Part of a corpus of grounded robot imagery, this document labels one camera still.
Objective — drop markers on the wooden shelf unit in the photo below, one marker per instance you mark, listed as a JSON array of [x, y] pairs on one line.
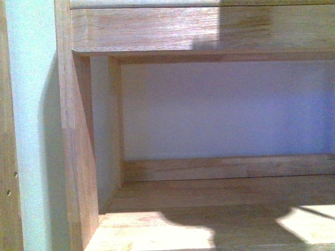
[[98, 93]]

